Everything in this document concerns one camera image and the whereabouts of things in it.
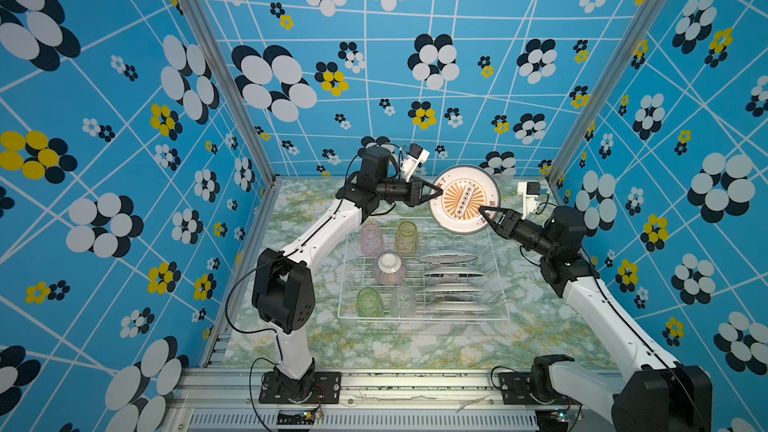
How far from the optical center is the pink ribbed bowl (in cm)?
88

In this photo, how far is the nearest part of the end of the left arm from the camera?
2.27 ft

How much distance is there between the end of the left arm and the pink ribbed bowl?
0.25 m
